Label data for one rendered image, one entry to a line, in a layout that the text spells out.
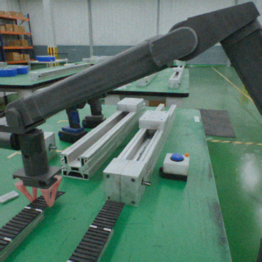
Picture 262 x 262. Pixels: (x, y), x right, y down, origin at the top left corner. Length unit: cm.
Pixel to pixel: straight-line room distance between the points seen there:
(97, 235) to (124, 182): 17
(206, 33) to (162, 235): 44
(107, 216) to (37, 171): 20
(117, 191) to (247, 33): 49
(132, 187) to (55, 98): 31
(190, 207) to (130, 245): 21
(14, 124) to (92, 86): 20
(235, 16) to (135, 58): 16
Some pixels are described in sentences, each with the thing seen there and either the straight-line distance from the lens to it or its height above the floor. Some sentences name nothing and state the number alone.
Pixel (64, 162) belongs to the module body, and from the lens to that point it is 84.
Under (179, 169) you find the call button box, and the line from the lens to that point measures 81.
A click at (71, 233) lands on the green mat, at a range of 64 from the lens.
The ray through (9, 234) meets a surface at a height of 81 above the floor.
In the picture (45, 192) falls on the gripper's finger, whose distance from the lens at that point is 63.
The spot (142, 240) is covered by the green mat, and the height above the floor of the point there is 78.
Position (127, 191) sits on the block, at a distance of 68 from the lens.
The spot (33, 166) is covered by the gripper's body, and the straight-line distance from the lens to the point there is 62.
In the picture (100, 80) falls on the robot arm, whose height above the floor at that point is 114.
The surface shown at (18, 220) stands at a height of 81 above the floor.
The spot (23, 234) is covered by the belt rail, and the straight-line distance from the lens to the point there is 66.
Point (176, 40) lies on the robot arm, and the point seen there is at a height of 121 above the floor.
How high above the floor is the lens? 120
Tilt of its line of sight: 20 degrees down
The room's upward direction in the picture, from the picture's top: straight up
